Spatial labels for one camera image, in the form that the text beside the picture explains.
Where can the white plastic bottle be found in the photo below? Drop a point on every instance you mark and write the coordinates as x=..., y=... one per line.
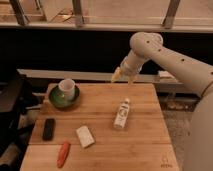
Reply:
x=122, y=114

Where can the white ceramic cup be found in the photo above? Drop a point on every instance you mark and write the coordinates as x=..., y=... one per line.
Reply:
x=67, y=87

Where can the green bowl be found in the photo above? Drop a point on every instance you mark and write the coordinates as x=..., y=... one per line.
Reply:
x=57, y=99

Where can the black rectangular device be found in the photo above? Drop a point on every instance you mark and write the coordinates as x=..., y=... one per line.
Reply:
x=48, y=130

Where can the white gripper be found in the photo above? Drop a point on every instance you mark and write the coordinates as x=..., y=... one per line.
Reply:
x=129, y=67

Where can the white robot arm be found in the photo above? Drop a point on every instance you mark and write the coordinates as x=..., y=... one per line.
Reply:
x=197, y=76

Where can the white rectangular block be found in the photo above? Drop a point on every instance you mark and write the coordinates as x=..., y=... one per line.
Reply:
x=85, y=137

